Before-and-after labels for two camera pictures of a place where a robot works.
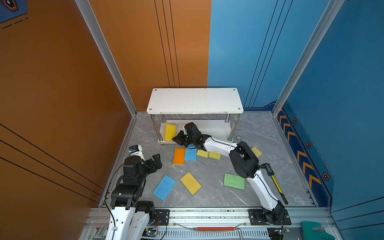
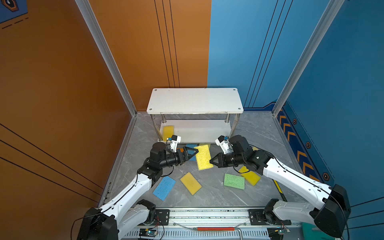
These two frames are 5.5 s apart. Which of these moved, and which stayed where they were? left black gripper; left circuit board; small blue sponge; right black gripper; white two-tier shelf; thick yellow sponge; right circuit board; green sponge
Moved: left black gripper; right black gripper
Stayed: green sponge; left circuit board; small blue sponge; right circuit board; thick yellow sponge; white two-tier shelf
